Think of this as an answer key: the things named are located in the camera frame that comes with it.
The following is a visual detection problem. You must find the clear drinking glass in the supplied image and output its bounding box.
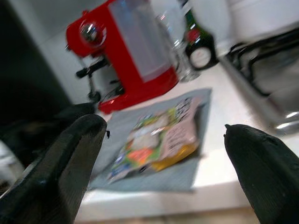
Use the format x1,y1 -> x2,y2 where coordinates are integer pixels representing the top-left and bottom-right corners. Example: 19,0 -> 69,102
156,9 -> 203,82

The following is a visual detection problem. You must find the white pot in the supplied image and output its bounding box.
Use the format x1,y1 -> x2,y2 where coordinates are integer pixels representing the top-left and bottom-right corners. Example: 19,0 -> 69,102
228,0 -> 299,45

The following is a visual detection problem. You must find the green glass bottle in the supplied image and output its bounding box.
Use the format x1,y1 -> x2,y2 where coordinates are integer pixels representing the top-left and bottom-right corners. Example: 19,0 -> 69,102
183,7 -> 220,70

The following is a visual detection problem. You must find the grey cloth mat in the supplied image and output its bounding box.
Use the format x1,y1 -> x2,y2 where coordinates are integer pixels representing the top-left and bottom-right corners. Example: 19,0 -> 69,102
90,87 -> 213,193

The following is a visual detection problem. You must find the red coffee machine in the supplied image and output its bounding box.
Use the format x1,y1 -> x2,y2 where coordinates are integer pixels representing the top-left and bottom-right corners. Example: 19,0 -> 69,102
65,0 -> 180,115

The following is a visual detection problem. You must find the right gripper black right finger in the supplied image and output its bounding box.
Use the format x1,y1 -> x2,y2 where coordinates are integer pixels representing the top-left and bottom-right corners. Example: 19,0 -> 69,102
223,123 -> 299,224

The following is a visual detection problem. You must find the steel gas stove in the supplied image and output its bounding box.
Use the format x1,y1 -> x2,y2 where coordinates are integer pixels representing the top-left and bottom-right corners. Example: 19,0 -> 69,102
219,28 -> 299,136

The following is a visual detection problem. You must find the white container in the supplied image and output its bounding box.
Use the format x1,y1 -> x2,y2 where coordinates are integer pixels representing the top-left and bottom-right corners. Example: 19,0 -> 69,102
186,0 -> 231,56

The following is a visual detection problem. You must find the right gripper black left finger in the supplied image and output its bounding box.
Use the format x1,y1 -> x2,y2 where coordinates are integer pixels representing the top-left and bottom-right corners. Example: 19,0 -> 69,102
0,114 -> 108,224

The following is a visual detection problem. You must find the colourful plastic food packet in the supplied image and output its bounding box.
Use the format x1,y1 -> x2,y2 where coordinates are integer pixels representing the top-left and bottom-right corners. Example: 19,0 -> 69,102
107,97 -> 200,182

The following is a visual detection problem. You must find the tall dark appliance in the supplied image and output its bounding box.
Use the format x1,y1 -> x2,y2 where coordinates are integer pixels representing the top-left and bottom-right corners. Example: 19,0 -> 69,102
0,0 -> 73,122

